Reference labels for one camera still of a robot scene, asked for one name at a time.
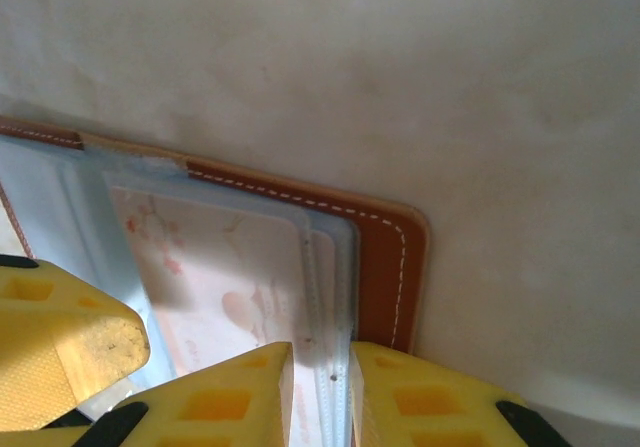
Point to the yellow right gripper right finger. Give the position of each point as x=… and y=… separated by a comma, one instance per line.
x=425, y=407

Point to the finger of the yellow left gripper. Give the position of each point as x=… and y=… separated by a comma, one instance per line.
x=75, y=347

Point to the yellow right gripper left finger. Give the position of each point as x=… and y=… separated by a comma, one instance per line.
x=220, y=407

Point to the pink cherry blossom VIP card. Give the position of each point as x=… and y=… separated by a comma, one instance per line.
x=225, y=277

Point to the brown leather card holder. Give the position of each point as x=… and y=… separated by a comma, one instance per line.
x=380, y=247

